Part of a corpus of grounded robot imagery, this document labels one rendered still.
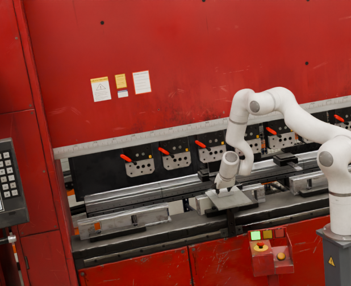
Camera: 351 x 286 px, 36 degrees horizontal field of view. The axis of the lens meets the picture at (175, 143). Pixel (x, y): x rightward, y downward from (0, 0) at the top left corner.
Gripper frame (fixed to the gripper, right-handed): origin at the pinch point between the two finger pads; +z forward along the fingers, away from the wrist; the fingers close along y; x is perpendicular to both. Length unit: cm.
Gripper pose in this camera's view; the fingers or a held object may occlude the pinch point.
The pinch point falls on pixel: (222, 189)
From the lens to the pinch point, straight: 290.8
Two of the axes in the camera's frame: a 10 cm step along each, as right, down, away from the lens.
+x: 2.6, 7.9, -5.5
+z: -0.5, 5.8, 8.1
